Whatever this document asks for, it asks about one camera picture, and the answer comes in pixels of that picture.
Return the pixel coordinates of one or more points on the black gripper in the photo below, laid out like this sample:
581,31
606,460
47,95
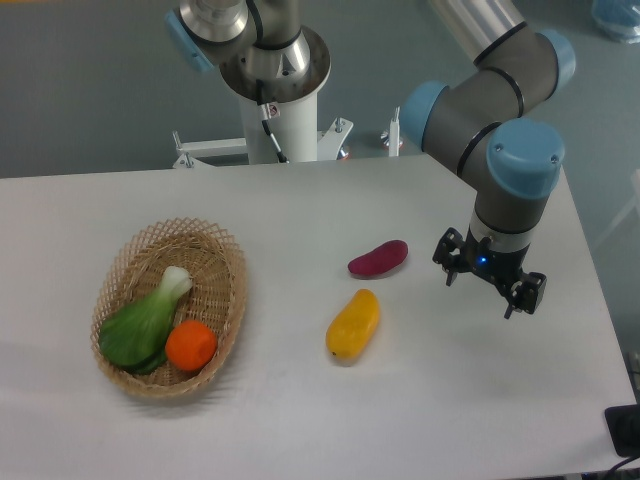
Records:
501,269

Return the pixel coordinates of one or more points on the orange fruit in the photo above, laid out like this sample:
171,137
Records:
191,345

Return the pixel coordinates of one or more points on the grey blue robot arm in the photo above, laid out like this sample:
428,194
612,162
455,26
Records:
478,130

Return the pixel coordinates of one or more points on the woven wicker basket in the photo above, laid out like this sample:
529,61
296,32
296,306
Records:
216,265

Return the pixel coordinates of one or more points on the purple sweet potato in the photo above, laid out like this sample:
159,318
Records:
379,261

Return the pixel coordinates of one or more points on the yellow mango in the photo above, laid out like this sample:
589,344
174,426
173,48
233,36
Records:
353,328

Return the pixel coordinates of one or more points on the blue bag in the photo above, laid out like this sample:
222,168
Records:
619,19

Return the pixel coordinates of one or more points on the green bok choy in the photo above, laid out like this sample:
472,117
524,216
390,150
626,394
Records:
134,338

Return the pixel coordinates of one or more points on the white levelling foot bracket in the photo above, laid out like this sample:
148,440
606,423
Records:
391,138

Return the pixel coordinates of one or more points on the black device with cable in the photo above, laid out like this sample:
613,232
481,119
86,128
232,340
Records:
623,426

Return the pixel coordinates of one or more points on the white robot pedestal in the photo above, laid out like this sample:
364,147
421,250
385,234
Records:
277,92

